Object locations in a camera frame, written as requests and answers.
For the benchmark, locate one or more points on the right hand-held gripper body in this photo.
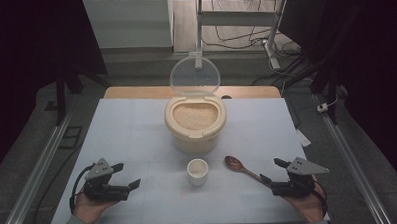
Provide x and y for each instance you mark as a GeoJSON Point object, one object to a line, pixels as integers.
{"type": "Point", "coordinates": [302, 168]}

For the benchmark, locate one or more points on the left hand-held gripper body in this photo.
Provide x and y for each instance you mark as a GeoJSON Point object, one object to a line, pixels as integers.
{"type": "Point", "coordinates": [100, 170]}

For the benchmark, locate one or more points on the brown wooden spoon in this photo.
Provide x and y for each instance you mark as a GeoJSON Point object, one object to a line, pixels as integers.
{"type": "Point", "coordinates": [233, 163]}

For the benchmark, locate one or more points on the white cup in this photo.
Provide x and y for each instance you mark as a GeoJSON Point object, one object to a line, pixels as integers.
{"type": "Point", "coordinates": [198, 179]}

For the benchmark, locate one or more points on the small rice filling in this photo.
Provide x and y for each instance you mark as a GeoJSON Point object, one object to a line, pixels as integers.
{"type": "Point", "coordinates": [197, 167]}

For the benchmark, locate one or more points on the beige round rice container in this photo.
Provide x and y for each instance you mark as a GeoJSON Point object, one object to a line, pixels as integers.
{"type": "Point", "coordinates": [196, 143]}

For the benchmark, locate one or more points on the large bed of uncooked rice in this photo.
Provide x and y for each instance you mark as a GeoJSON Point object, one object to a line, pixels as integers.
{"type": "Point", "coordinates": [195, 117]}

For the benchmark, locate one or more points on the person's right hand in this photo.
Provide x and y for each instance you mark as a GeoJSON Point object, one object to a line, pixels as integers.
{"type": "Point", "coordinates": [310, 206]}

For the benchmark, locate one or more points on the person's left hand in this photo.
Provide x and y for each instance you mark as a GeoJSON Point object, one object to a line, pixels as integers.
{"type": "Point", "coordinates": [90, 209]}

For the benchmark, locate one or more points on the white paper tag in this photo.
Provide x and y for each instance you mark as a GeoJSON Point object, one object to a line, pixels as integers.
{"type": "Point", "coordinates": [303, 138]}

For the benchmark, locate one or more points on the white table mat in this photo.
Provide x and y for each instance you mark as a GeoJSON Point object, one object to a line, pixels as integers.
{"type": "Point", "coordinates": [137, 134]}

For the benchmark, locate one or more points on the small white adapter box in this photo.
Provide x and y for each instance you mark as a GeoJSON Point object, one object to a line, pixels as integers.
{"type": "Point", "coordinates": [322, 107]}

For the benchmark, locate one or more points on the wooden table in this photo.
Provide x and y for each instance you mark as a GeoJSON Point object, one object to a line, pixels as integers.
{"type": "Point", "coordinates": [135, 92]}

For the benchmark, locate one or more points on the black metal stand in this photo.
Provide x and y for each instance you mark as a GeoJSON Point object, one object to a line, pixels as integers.
{"type": "Point", "coordinates": [332, 87]}
{"type": "Point", "coordinates": [61, 96]}

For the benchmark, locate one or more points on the black table grommet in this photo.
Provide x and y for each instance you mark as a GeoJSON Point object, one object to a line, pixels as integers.
{"type": "Point", "coordinates": [226, 97]}

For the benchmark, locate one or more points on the clear round container lid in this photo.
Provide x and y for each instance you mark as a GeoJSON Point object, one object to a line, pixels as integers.
{"type": "Point", "coordinates": [194, 75]}

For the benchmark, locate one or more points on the dark curtain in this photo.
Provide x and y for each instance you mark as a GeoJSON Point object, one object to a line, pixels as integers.
{"type": "Point", "coordinates": [24, 64]}
{"type": "Point", "coordinates": [375, 69]}

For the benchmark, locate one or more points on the white cabinet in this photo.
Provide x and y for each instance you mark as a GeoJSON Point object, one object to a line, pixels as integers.
{"type": "Point", "coordinates": [126, 22]}

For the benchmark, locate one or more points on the aluminium rail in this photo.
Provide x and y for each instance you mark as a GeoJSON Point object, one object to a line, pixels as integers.
{"type": "Point", "coordinates": [35, 177]}
{"type": "Point", "coordinates": [351, 160]}

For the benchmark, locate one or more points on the white desk frame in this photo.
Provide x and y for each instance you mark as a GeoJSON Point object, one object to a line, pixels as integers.
{"type": "Point", "coordinates": [236, 18]}

